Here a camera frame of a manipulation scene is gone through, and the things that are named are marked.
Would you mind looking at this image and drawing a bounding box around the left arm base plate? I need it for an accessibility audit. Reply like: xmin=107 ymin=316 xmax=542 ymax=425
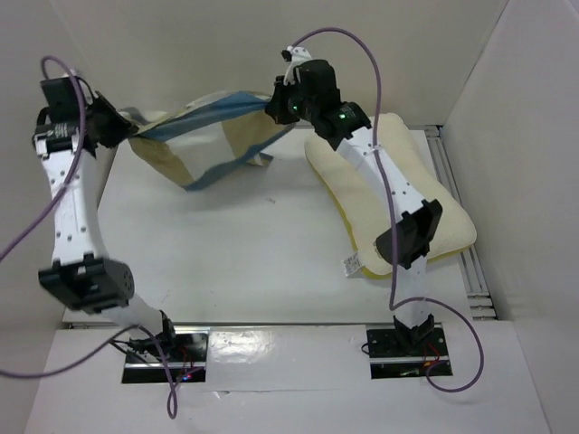
xmin=110 ymin=328 xmax=209 ymax=384

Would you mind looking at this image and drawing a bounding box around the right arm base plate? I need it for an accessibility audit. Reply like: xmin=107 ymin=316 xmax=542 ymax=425
xmin=361 ymin=325 xmax=453 ymax=380

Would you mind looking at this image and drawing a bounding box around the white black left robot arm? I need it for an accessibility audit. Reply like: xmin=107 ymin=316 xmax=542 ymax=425
xmin=33 ymin=77 xmax=179 ymax=361

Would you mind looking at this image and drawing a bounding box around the white pillow care label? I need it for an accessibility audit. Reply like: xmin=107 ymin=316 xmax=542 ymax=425
xmin=341 ymin=251 xmax=364 ymax=278

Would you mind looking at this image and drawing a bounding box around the cream yellow-edged pillow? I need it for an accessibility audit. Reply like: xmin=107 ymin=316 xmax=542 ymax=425
xmin=304 ymin=113 xmax=477 ymax=279

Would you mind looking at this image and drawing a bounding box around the blue beige striped pillowcase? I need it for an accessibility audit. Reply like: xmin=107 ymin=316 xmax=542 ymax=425
xmin=119 ymin=90 xmax=295 ymax=191

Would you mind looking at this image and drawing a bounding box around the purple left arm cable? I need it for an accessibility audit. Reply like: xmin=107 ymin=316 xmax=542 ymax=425
xmin=0 ymin=54 xmax=180 ymax=420

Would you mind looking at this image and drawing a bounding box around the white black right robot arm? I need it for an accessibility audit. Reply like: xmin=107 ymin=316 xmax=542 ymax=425
xmin=265 ymin=60 xmax=442 ymax=354

